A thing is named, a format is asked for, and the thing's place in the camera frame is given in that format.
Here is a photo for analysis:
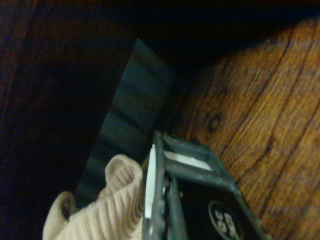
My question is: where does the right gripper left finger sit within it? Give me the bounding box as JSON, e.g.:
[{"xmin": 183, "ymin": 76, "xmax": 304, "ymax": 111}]
[{"xmin": 141, "ymin": 143, "xmax": 168, "ymax": 240}]

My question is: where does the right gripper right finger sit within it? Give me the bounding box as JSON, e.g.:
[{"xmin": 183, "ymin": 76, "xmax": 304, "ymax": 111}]
[{"xmin": 154, "ymin": 129, "xmax": 272, "ymax": 240}]

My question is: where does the beige shoe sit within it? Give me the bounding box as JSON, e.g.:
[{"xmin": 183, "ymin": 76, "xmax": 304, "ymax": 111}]
[{"xmin": 42, "ymin": 154, "xmax": 151, "ymax": 240}]

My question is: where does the brown shoe rack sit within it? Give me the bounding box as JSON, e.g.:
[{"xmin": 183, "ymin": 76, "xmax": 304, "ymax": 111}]
[{"xmin": 0, "ymin": 0, "xmax": 320, "ymax": 240}]

